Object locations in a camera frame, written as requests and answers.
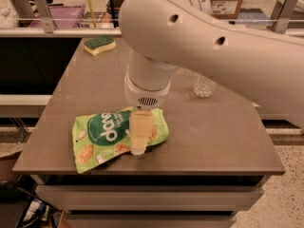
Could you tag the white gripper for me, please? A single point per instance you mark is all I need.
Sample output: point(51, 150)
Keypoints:
point(146, 96)

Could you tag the green rice chip bag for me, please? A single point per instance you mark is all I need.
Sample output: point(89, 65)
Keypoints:
point(99, 138)

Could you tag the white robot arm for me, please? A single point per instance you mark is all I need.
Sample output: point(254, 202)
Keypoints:
point(264, 67)

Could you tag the green yellow sponge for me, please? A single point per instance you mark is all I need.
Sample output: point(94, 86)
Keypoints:
point(99, 44)

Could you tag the clear plastic water bottle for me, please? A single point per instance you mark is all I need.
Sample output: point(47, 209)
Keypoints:
point(203, 87)

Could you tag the grey table drawer unit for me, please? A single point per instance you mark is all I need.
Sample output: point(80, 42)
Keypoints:
point(151, 206)

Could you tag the purple plastic crate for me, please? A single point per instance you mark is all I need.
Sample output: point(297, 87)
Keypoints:
point(62, 17)

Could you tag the cardboard box with label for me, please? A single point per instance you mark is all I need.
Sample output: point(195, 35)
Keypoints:
point(226, 5)

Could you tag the metal glass railing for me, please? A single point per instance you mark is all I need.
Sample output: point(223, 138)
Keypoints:
point(254, 14)

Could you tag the yellow broom handle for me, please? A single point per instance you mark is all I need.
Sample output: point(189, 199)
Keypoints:
point(92, 13)

